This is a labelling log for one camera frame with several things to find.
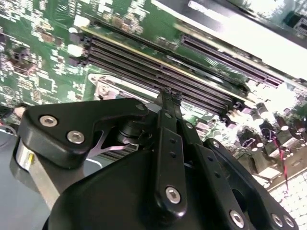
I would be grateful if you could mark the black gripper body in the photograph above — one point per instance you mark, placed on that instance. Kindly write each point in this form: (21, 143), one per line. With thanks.
(108, 196)

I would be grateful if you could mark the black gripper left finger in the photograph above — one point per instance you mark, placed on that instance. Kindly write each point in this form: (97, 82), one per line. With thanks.
(48, 141)

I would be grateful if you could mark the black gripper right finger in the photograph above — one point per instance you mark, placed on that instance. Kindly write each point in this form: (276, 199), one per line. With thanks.
(216, 172)

